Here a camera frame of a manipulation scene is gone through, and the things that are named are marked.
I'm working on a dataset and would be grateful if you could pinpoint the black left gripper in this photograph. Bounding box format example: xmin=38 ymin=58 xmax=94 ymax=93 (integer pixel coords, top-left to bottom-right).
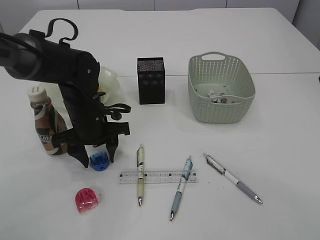
xmin=52 ymin=82 xmax=131 ymax=168

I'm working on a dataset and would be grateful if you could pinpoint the light blue pen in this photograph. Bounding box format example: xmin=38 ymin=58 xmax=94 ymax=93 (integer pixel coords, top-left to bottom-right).
xmin=169 ymin=155 xmax=193 ymax=222

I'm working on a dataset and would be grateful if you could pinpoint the white grey pen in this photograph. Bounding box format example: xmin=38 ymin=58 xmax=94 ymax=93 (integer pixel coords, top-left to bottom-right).
xmin=203 ymin=153 xmax=263 ymax=205

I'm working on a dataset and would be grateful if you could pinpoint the clear plastic ruler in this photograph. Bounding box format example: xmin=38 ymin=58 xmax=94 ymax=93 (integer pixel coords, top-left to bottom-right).
xmin=118 ymin=170 xmax=198 ymax=184

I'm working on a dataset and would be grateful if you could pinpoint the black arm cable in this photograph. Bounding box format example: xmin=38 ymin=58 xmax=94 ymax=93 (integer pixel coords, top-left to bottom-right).
xmin=0 ymin=17 xmax=132 ymax=121

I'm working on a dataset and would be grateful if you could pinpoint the cream patterned pen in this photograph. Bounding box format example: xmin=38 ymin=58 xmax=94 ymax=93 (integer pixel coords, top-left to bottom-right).
xmin=136 ymin=144 xmax=145 ymax=207

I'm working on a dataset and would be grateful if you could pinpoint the red pencil sharpener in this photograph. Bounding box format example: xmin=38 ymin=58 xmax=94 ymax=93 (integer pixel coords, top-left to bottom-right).
xmin=75 ymin=188 xmax=99 ymax=214

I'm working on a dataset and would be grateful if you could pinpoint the brown Nescafe coffee bottle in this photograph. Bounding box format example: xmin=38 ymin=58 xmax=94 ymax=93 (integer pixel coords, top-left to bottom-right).
xmin=27 ymin=85 xmax=68 ymax=156

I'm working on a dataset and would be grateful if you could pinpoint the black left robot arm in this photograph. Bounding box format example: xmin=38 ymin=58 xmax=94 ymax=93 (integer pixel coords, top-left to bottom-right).
xmin=0 ymin=30 xmax=131 ymax=167

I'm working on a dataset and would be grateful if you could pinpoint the black mesh pen holder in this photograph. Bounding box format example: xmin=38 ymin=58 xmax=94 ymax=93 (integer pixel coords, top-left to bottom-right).
xmin=137 ymin=57 xmax=165 ymax=105

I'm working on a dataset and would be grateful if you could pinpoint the blue pencil sharpener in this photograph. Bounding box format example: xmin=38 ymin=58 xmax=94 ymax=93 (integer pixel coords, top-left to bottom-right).
xmin=89 ymin=151 xmax=110 ymax=172

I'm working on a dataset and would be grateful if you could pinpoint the green plastic basket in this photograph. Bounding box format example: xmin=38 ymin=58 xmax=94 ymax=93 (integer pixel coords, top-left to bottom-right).
xmin=188 ymin=52 xmax=256 ymax=124

